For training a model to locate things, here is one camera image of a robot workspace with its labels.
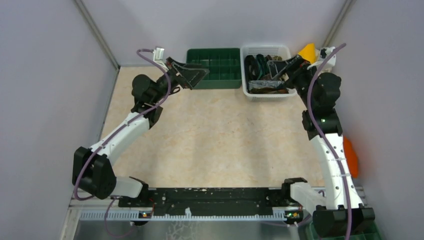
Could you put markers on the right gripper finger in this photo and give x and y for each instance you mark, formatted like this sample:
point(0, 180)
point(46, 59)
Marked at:
point(278, 68)
point(284, 85)

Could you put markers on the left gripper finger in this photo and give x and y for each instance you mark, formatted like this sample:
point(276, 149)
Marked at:
point(191, 68)
point(190, 81)

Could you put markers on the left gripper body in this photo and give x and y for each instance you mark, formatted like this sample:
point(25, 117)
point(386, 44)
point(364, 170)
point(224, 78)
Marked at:
point(172, 75)

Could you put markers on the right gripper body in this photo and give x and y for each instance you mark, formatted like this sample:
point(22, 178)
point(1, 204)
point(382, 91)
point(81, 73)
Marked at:
point(303, 73)

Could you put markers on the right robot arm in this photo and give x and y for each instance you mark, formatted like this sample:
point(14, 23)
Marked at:
point(339, 211)

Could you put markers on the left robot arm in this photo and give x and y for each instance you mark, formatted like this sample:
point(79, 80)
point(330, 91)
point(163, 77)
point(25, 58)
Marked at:
point(93, 166)

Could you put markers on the teal tie in basket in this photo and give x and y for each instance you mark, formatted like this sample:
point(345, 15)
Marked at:
point(263, 68)

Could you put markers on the white plastic basket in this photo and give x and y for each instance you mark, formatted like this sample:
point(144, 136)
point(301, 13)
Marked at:
point(280, 50)

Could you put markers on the brown patterned tie in basket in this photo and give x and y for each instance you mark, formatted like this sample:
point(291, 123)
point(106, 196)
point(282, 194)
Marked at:
point(265, 87)

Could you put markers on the yellow cloth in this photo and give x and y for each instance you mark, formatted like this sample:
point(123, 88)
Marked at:
point(308, 53)

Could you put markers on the cream patterned cloth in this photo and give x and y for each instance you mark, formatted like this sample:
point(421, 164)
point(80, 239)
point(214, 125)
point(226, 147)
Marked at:
point(326, 67)

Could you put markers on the black tie in basket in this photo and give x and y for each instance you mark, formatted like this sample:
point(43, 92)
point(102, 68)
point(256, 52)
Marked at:
point(251, 68)

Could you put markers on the green divided organizer tray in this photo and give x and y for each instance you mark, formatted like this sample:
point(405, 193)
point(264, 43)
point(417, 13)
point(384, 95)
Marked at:
point(224, 67)

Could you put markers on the orange cloth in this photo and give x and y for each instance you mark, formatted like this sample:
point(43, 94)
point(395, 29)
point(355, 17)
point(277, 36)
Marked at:
point(351, 157)

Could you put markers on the green crate bottom right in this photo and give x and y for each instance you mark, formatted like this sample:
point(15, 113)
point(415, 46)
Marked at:
point(371, 233)

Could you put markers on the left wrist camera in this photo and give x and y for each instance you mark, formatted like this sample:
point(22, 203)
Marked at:
point(158, 54)

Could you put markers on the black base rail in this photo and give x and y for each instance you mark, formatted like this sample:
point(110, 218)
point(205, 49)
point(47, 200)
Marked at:
point(212, 201)

